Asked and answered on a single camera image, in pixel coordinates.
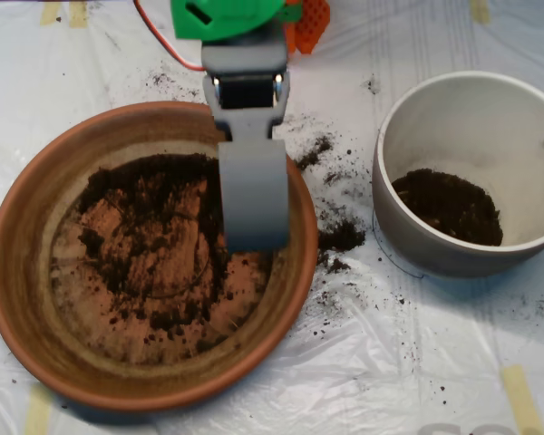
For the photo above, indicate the dark potting soil heap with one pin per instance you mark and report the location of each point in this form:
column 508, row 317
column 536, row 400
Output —
column 449, row 208
column 163, row 181

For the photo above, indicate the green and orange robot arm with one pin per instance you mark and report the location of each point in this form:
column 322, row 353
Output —
column 236, row 18

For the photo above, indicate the spilled dark soil clump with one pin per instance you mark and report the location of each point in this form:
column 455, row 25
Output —
column 315, row 154
column 340, row 235

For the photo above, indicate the white ceramic pot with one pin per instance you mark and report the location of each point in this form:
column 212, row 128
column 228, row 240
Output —
column 458, row 136

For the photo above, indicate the terracotta clay bowl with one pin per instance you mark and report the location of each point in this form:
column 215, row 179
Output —
column 27, row 281

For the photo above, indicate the beige masking tape strip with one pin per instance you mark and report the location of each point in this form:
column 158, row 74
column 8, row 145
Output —
column 479, row 11
column 37, row 412
column 50, row 12
column 78, row 13
column 521, row 399

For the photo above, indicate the clear plastic cover sheet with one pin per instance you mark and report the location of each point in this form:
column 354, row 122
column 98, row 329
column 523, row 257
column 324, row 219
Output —
column 390, row 362

